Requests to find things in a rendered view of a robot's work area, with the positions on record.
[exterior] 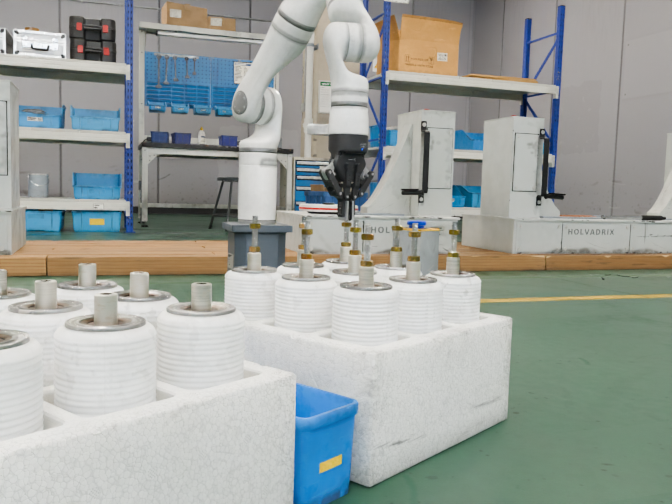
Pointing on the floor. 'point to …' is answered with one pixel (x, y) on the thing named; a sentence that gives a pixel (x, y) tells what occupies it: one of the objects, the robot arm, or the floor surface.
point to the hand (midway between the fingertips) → (346, 210)
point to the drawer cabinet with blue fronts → (301, 178)
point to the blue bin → (322, 445)
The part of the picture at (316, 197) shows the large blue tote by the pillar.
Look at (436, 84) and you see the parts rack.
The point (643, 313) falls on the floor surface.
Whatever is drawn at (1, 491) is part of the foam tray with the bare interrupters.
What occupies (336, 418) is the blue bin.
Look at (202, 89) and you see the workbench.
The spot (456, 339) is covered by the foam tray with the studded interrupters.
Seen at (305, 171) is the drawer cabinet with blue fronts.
